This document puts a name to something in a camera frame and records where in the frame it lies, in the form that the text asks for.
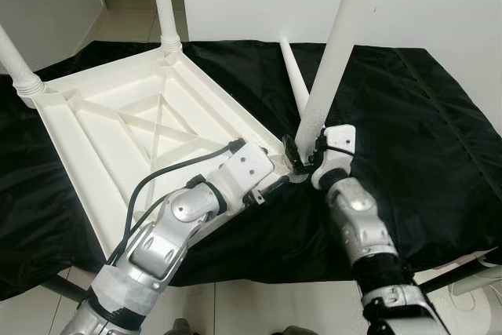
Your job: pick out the white plastic children table top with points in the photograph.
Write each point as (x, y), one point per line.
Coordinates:
(86, 131)

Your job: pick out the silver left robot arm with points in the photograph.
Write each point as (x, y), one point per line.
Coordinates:
(157, 241)

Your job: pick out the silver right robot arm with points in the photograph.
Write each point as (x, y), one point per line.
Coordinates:
(361, 225)

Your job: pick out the black table cloth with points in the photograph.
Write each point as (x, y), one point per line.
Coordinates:
(423, 131)

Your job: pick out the grey right robot foot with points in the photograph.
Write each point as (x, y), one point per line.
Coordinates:
(298, 330)

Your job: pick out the grey robot foot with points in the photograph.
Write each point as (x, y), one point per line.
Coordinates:
(180, 327)
(298, 330)

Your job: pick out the grey left robot foot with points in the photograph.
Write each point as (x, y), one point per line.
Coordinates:
(180, 327)

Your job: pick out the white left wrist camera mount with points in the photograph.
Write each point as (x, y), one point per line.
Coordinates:
(249, 164)

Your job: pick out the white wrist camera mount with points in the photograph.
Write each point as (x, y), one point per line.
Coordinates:
(249, 164)
(337, 143)

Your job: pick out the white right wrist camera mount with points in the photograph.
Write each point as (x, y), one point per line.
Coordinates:
(337, 143)

